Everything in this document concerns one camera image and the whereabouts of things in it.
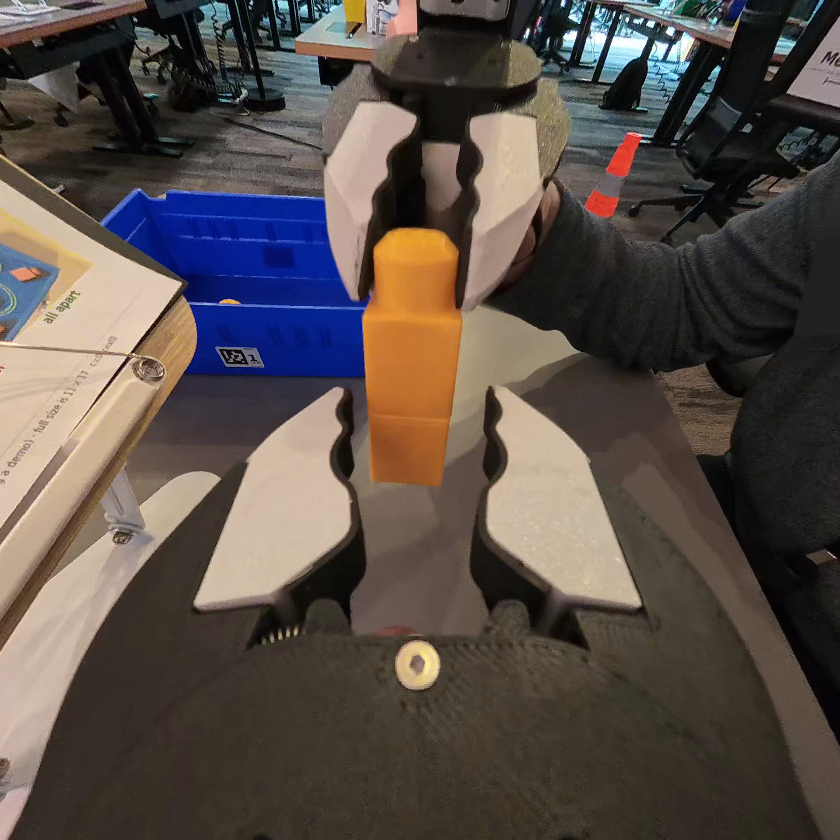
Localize white sign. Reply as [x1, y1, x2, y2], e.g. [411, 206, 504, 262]
[784, 16, 840, 109]

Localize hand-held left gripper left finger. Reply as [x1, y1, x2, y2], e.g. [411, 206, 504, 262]
[192, 386, 367, 624]

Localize orange traffic cone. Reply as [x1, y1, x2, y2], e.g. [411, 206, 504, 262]
[584, 131, 643, 219]

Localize blue bin of blocks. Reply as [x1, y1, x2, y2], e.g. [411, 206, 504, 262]
[101, 188, 368, 379]

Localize black stanchion round base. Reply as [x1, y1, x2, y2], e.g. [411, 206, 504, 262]
[239, 0, 287, 112]

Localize instruction sheet on stand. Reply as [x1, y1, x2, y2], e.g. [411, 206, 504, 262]
[0, 154, 221, 805]

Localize wire page holder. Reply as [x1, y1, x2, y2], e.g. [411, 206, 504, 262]
[0, 340, 166, 382]

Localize black backpack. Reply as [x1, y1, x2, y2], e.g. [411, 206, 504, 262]
[598, 58, 651, 112]

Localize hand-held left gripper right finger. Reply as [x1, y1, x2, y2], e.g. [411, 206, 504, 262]
[470, 385, 644, 636]

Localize person's torso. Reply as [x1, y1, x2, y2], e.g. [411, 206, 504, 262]
[696, 341, 840, 729]

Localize printed instruction sheet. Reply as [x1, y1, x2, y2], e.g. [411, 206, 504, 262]
[0, 177, 188, 526]

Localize yellow block tower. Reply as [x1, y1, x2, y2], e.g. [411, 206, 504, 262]
[362, 227, 464, 488]

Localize black office chair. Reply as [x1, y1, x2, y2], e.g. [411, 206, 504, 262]
[630, 85, 821, 244]

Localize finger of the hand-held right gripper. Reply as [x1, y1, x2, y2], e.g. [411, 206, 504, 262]
[323, 101, 422, 303]
[455, 112, 547, 311]

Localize person's right hand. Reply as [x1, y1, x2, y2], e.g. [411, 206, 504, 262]
[489, 178, 564, 301]

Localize grey desk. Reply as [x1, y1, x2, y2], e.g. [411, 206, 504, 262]
[0, 305, 840, 840]

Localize person's right forearm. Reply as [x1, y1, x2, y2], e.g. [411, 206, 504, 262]
[489, 154, 840, 375]

